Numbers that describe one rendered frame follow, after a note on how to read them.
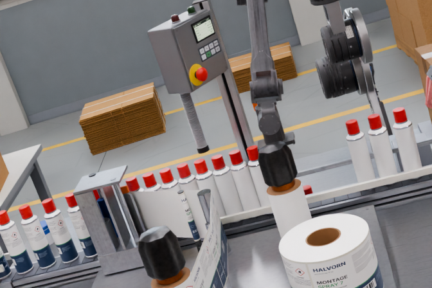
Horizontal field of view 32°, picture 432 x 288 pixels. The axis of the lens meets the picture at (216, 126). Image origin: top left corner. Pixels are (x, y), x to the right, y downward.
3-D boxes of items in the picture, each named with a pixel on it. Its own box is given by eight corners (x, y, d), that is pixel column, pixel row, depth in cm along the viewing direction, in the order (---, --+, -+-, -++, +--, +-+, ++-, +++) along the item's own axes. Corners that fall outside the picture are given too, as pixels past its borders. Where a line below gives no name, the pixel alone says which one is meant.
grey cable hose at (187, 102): (197, 154, 224) (175, 89, 218) (198, 150, 228) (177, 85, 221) (209, 151, 224) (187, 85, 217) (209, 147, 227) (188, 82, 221)
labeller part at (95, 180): (73, 195, 206) (72, 192, 205) (83, 179, 216) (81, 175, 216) (120, 183, 203) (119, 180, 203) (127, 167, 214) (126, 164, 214)
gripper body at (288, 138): (296, 145, 202) (288, 120, 200) (259, 155, 204) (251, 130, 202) (295, 137, 208) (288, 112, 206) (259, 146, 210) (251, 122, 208)
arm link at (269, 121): (281, 76, 202) (249, 80, 202) (285, 88, 191) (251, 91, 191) (285, 119, 206) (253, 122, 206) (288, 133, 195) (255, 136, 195)
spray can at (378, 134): (382, 188, 212) (364, 121, 206) (380, 180, 217) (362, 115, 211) (400, 183, 211) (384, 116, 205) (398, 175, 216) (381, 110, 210)
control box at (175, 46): (168, 94, 215) (146, 31, 209) (205, 72, 226) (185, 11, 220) (193, 92, 208) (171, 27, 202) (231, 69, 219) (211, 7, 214)
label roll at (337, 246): (301, 329, 162) (283, 271, 157) (292, 281, 181) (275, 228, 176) (393, 305, 160) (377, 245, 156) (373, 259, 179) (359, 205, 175)
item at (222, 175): (228, 225, 219) (206, 162, 213) (229, 217, 224) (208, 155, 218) (245, 221, 218) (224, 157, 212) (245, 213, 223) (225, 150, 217)
